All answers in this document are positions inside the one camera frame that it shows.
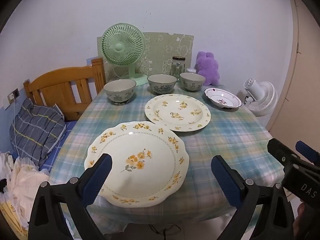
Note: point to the beige door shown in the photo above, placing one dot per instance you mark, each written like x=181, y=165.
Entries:
x=305, y=80

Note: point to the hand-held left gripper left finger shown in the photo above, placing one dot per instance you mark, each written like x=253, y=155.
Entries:
x=96, y=180

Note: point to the green desk fan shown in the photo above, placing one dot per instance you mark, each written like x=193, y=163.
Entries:
x=120, y=46

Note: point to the plaid tablecloth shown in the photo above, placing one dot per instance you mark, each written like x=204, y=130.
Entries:
x=225, y=142

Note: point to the grey plaid pillow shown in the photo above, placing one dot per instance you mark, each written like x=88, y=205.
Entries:
x=37, y=130

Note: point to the round yellow floral plate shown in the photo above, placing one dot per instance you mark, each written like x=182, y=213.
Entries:
x=175, y=105

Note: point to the glass jar with dark lid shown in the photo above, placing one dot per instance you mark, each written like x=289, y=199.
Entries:
x=178, y=67

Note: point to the grey-green floral ceramic bowl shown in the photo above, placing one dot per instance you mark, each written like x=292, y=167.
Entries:
x=120, y=92
x=161, y=85
x=192, y=82

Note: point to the small white jar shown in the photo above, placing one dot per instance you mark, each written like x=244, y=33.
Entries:
x=191, y=70

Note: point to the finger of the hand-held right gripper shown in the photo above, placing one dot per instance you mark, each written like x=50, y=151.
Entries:
x=280, y=151
x=308, y=152

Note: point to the green printed mat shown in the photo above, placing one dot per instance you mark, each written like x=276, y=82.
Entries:
x=162, y=47

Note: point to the purple plush toy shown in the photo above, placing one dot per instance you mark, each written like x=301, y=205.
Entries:
x=207, y=67

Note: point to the scalloped yellow floral plate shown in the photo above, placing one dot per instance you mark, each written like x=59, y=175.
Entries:
x=140, y=142

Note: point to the wall outlet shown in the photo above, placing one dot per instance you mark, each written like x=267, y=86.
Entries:
x=13, y=95

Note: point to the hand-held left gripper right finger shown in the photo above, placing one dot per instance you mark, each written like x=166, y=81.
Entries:
x=225, y=180

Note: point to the pile of white clothes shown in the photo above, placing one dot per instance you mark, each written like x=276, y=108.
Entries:
x=22, y=180

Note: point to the white plate with red pattern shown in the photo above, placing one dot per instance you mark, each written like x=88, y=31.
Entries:
x=220, y=96

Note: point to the white fan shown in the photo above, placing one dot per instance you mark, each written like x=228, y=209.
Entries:
x=262, y=97

